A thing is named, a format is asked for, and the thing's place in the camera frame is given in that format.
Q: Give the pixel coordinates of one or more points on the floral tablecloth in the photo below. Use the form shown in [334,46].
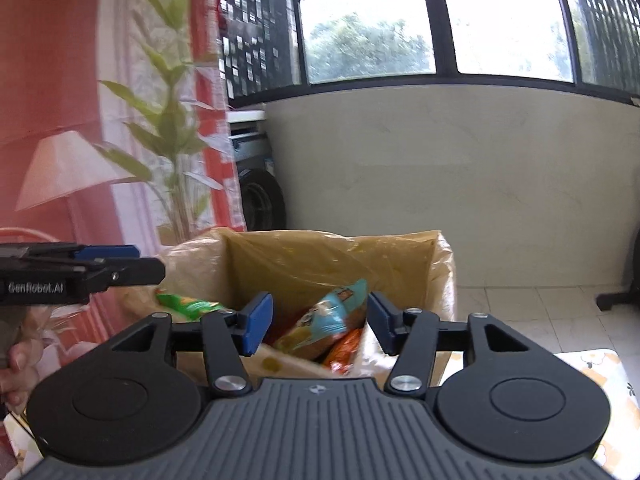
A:
[600,370]

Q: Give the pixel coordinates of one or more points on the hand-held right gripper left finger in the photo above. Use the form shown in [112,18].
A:
[260,322]

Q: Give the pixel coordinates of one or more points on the taped cardboard box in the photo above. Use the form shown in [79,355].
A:
[300,260]

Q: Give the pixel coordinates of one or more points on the person's left hand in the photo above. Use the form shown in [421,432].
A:
[19,375]

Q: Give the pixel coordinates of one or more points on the orange corn chips bag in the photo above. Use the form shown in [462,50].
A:
[345,350]

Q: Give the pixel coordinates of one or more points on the printed red backdrop cloth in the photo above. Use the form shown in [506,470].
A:
[75,85]

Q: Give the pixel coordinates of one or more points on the green snack bag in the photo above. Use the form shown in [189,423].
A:
[190,305]

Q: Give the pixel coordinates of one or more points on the light blue snack bag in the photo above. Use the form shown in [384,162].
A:
[325,315]

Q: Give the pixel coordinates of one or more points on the black window frame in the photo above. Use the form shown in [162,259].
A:
[445,20]

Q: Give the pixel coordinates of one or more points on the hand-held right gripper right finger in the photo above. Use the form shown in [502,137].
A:
[382,322]

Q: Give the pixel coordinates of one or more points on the white washing machine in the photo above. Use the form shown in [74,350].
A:
[257,180]

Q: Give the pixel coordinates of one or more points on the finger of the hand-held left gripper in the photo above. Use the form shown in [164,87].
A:
[107,251]
[135,271]

